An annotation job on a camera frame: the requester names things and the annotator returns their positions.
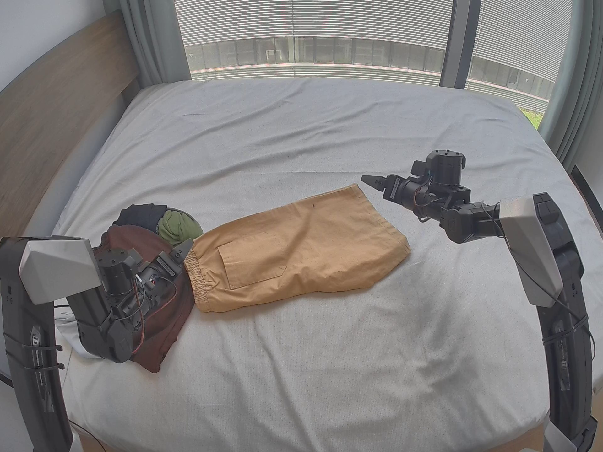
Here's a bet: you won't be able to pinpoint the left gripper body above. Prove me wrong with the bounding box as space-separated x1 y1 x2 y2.
140 251 186 301

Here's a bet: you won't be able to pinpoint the tan shorts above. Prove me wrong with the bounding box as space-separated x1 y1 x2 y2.
183 183 411 315

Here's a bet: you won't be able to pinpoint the grey-green curtain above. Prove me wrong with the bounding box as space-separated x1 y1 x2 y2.
96 0 192 89
538 0 603 174

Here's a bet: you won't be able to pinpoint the black garment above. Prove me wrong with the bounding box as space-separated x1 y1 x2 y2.
115 203 166 235

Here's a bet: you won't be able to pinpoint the green garment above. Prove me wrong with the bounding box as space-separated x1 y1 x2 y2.
156 209 204 248

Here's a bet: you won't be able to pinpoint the white garment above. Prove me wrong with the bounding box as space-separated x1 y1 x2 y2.
53 303 103 362

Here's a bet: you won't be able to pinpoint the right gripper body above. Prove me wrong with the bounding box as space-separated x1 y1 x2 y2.
383 173 427 211

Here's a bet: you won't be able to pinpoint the window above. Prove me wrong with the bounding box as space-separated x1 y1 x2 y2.
158 0 574 113

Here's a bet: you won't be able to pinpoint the dark red-brown garment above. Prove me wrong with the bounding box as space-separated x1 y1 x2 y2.
95 224 197 375

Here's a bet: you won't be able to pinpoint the bed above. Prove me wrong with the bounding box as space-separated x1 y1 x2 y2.
0 9 597 452

